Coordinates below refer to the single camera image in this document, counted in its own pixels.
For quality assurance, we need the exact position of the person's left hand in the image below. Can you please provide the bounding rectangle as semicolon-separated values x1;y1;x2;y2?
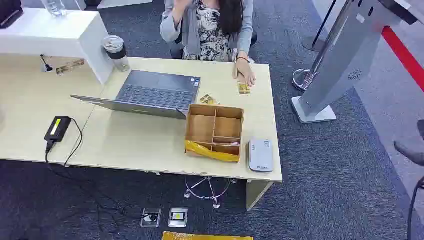
232;58;257;88

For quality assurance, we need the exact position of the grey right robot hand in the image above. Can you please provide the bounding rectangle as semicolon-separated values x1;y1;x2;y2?
393;119;424;167

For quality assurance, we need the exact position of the gold card with print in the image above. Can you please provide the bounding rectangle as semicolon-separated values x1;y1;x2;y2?
199;94;220;106

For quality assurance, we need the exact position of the person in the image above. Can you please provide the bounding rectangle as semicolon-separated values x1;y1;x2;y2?
159;0;259;88

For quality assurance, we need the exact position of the chrome stanchion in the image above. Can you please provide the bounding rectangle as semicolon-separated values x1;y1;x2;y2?
292;0;353;92

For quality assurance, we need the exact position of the wooden divided card box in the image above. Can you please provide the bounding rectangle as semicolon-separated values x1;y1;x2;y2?
184;103;245;164

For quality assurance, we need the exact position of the black stanchion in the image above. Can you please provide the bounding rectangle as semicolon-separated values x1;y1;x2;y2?
301;0;337;53

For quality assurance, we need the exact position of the grey card reader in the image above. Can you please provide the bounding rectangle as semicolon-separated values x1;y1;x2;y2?
248;138;275;173

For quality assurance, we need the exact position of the yellow tape strip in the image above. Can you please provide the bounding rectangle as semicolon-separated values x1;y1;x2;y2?
184;140;241;163

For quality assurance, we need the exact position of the grey open laptop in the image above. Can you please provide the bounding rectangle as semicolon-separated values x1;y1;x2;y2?
70;69;202;120

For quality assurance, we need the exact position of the grey gate kiosk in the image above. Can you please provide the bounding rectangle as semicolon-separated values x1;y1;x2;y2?
291;0;419;124

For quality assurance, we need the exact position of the pale desk leg panel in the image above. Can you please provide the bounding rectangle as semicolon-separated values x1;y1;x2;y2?
245;180;275;212

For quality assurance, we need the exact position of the clear tumbler with black band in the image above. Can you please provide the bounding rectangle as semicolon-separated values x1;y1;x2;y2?
101;35;131;73

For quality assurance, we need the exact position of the chrome stool base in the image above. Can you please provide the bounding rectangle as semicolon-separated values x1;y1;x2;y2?
183;176;238;210

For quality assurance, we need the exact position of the floor socket with yellow label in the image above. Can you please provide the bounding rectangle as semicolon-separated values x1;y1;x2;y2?
167;207;189;228

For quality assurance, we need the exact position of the yellow sheet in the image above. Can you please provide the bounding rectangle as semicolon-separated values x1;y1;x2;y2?
162;231;254;240

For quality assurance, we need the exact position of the floor socket with plug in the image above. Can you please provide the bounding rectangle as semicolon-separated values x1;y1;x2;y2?
140;207;163;229

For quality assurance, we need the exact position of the black power adapter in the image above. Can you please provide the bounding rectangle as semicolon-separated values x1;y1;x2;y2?
43;115;72;143

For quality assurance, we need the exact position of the white desk riser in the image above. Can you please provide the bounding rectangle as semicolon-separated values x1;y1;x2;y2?
0;7;115;85

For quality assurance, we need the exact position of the small black desk microphone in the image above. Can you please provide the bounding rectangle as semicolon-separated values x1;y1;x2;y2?
40;54;54;73

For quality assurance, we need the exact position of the clear glass bottle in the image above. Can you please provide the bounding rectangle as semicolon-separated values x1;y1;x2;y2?
41;0;67;17

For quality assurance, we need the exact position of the black case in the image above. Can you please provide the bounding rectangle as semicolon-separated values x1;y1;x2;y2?
0;0;24;30

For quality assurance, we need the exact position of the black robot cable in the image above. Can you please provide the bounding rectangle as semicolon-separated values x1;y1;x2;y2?
407;178;424;240

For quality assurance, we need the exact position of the black power cable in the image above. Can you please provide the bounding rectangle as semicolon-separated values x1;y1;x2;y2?
44;117;157;229

